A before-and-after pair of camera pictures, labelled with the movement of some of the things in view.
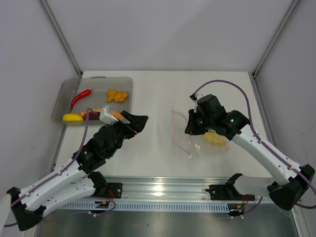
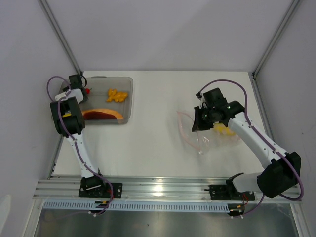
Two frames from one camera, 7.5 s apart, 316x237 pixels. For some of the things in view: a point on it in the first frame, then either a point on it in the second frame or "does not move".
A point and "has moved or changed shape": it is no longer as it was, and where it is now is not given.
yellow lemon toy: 213,137 has moved or changed shape
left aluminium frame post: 57,28 does not move
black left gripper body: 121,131 -> 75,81
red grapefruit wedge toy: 94,114 does not move
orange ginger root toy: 118,97 does not move
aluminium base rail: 253,188 does not move
